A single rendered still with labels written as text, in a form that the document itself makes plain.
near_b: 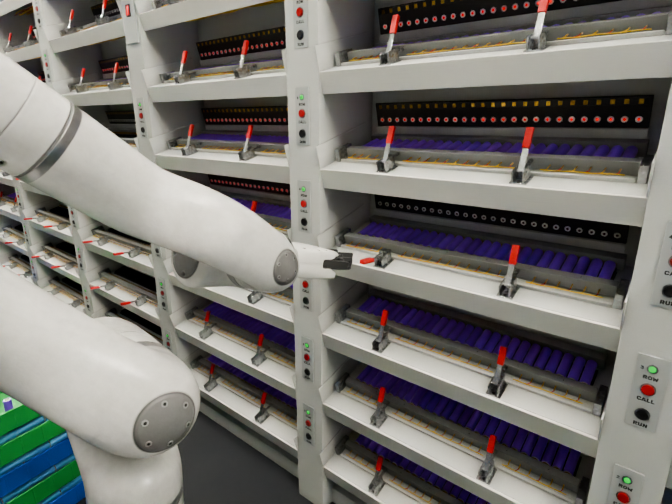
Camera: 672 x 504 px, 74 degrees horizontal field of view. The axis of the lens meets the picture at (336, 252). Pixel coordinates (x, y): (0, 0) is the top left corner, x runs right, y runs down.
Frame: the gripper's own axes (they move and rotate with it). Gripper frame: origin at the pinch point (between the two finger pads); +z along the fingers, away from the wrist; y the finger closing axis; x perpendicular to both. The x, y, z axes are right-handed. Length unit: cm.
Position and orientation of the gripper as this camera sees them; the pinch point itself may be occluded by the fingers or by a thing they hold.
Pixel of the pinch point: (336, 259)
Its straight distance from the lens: 82.0
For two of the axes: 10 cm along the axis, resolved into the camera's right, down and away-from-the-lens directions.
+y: 7.7, 1.8, -6.1
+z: 6.2, 0.3, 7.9
